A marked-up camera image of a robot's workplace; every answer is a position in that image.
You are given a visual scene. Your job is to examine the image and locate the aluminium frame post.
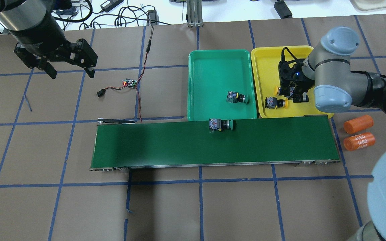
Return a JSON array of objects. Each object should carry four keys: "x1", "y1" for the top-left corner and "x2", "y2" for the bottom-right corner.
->
[{"x1": 186, "y1": 0, "x2": 204, "y2": 28}]

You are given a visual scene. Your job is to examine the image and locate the yellow plastic tray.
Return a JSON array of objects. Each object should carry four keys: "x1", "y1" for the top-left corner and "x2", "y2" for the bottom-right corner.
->
[{"x1": 251, "y1": 46, "x2": 334, "y2": 118}]

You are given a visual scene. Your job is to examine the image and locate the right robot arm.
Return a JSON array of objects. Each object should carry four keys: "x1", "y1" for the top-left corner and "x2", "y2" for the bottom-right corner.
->
[{"x1": 275, "y1": 26, "x2": 386, "y2": 241}]

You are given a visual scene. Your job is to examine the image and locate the yellow push button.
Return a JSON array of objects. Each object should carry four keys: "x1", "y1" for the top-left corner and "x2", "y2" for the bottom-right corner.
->
[
  {"x1": 273, "y1": 86, "x2": 295, "y2": 98},
  {"x1": 264, "y1": 97, "x2": 288, "y2": 109}
]

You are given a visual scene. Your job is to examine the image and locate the green push button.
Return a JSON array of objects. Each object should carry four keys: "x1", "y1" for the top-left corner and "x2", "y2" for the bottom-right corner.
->
[
  {"x1": 226, "y1": 91, "x2": 249, "y2": 104},
  {"x1": 209, "y1": 118, "x2": 235, "y2": 133}
]

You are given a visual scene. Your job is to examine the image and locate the green plastic tray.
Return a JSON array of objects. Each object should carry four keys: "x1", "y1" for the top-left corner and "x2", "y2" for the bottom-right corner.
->
[{"x1": 187, "y1": 49, "x2": 258, "y2": 122}]

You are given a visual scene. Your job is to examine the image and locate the red black wire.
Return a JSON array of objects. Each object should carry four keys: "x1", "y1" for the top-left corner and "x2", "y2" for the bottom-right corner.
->
[{"x1": 104, "y1": 26, "x2": 154, "y2": 124}]

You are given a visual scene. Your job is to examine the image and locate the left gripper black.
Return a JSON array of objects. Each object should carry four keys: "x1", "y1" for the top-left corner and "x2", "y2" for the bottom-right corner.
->
[{"x1": 14, "y1": 20, "x2": 98, "y2": 79}]

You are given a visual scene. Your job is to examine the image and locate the black power adapter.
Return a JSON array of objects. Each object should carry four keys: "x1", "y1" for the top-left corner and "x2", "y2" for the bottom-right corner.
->
[{"x1": 101, "y1": 0, "x2": 124, "y2": 13}]

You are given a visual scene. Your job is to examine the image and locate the orange cylinder marked 4680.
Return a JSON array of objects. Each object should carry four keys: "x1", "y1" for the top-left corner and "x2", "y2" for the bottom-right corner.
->
[{"x1": 343, "y1": 132, "x2": 376, "y2": 151}]

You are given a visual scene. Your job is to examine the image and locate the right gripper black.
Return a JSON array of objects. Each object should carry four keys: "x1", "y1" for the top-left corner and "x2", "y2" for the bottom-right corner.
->
[{"x1": 278, "y1": 60, "x2": 315, "y2": 103}]

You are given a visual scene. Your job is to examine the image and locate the motor controller board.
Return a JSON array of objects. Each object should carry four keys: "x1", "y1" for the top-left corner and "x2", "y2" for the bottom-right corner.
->
[{"x1": 122, "y1": 78, "x2": 138, "y2": 89}]

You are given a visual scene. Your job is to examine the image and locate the plain orange cylinder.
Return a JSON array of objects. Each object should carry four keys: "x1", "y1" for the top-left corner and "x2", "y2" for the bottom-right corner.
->
[{"x1": 343, "y1": 114, "x2": 374, "y2": 134}]

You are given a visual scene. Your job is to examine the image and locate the beige tray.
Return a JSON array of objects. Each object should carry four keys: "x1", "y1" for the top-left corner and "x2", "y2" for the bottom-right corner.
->
[{"x1": 351, "y1": 0, "x2": 386, "y2": 11}]

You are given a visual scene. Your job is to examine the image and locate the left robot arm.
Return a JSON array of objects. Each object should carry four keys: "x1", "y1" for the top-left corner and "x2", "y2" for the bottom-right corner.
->
[{"x1": 0, "y1": 0, "x2": 98, "y2": 78}]

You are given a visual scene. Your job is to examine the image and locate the green conveyor belt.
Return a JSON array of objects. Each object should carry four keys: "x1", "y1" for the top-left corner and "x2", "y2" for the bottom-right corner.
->
[{"x1": 90, "y1": 115, "x2": 340, "y2": 171}]

